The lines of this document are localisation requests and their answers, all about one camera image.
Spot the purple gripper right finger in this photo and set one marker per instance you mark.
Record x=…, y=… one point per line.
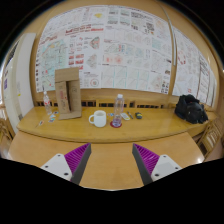
x=151, y=166

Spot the black yellow tape measure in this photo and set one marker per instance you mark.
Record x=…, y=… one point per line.
x=138, y=115

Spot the brown cardboard box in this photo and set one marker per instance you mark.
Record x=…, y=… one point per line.
x=68, y=95

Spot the small bottle behind box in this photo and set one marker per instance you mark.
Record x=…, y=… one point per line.
x=47, y=103

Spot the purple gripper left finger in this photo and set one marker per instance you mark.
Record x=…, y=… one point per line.
x=70, y=166

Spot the clear plastic water bottle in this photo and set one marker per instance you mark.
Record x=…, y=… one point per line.
x=118, y=109

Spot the black backpack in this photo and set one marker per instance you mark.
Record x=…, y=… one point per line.
x=190, y=109

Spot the red round coaster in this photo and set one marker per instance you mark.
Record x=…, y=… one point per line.
x=111, y=125

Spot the right wall paper posters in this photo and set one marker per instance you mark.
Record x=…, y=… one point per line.
x=193, y=74

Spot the wooden chair right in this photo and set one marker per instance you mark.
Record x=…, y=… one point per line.
x=210, y=137

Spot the white card on table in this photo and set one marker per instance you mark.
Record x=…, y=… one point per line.
x=125, y=116

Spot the white ceramic mug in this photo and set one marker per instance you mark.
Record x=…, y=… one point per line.
x=98, y=118

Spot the wall of paper posters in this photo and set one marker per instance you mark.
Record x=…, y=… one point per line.
x=112, y=46

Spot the small items near box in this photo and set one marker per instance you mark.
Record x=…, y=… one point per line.
x=51, y=118

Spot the white door left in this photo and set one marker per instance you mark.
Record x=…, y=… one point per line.
x=16, y=79

